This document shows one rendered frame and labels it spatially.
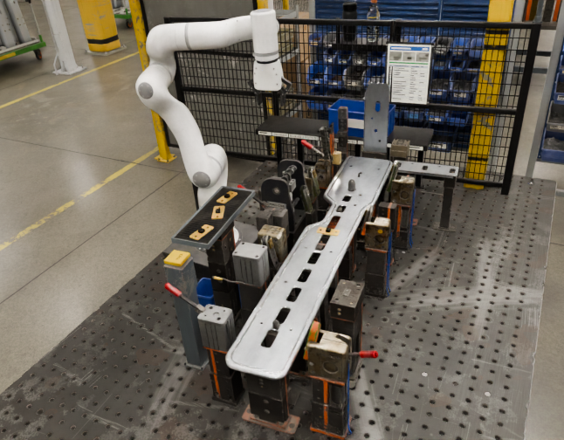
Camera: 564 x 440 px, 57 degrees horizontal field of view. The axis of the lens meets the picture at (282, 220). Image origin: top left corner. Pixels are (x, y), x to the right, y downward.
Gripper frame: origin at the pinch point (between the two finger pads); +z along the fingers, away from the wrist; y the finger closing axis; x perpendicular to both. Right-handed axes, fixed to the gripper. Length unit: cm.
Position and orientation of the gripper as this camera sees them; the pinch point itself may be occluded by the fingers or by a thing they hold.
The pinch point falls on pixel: (271, 101)
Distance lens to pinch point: 194.1
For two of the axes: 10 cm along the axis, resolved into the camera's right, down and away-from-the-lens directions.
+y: 9.2, 1.4, -3.6
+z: 0.8, 8.4, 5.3
